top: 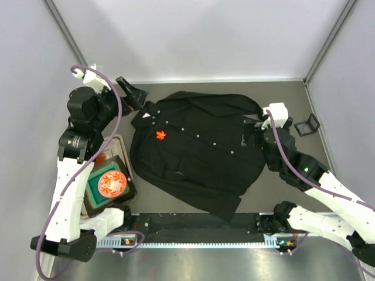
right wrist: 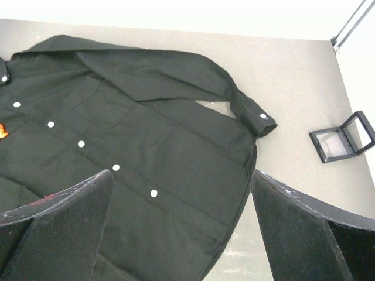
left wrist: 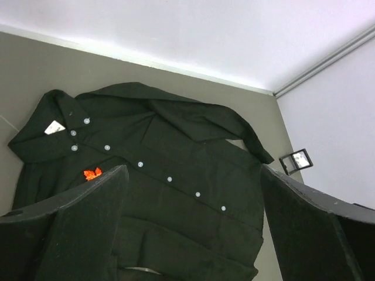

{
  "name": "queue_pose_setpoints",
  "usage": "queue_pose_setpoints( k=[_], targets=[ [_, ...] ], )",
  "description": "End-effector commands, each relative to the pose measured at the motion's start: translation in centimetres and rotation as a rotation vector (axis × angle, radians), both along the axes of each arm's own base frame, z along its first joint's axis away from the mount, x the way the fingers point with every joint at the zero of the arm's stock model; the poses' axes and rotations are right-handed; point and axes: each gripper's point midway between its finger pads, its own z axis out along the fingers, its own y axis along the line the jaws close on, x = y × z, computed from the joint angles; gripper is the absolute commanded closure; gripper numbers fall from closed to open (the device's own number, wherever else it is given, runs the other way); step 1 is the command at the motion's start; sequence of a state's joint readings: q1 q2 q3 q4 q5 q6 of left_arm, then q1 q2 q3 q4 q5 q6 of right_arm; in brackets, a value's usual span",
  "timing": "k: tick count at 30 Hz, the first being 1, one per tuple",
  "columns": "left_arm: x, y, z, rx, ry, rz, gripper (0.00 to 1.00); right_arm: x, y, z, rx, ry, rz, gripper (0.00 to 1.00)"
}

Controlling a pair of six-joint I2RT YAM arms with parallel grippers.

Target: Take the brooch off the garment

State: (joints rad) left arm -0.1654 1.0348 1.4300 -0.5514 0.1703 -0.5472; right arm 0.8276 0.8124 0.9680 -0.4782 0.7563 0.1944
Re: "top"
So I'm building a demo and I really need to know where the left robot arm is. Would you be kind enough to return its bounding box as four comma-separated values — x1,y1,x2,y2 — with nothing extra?
30,77,148,262

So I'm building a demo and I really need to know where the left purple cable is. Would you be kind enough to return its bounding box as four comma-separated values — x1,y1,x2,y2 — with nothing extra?
36,64,145,280

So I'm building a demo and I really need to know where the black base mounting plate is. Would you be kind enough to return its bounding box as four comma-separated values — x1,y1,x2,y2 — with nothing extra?
124,213,294,242

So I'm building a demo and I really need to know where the white slotted cable duct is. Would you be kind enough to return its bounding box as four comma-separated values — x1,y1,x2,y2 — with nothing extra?
96,236,296,249

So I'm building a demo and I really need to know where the orange white patterned ball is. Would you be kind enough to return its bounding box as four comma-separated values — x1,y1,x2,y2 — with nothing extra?
98,170,127,198

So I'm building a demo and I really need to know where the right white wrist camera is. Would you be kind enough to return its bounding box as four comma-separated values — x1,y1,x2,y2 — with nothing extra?
261,102,289,130

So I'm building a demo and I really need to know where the small black open box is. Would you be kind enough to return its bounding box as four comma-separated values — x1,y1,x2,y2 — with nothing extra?
294,113,321,137

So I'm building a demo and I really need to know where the black box green lining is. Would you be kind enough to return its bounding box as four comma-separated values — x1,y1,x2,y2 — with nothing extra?
84,155,137,217

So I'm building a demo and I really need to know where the orange maple leaf brooch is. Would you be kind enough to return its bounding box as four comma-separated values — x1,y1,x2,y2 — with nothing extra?
156,131,166,140

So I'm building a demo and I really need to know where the black button shirt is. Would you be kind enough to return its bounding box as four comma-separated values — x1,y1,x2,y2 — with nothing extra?
129,91,265,221

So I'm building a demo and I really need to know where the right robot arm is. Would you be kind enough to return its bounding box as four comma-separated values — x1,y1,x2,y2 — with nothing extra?
241,117,374,266

